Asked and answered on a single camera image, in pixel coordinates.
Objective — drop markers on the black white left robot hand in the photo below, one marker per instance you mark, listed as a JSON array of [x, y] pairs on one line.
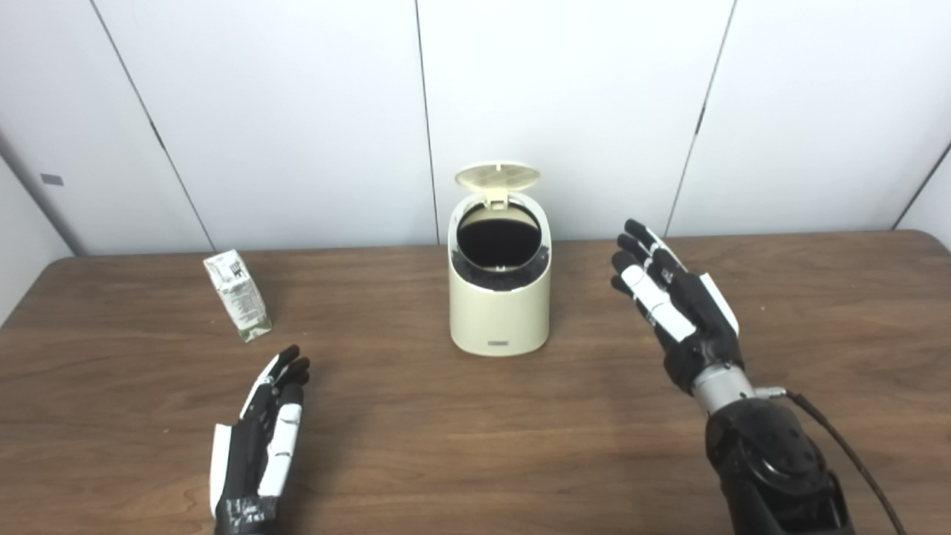
[[245, 461]]

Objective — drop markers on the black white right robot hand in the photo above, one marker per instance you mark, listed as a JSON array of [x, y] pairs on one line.
[[698, 312]]

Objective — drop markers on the white green milk carton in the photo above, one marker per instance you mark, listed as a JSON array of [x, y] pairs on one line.
[[241, 297]]

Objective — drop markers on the cream-colored round bin lid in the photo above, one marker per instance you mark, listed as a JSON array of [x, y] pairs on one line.
[[496, 176]]

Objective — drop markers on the small grey wall plate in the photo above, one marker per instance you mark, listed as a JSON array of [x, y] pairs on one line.
[[52, 180]]

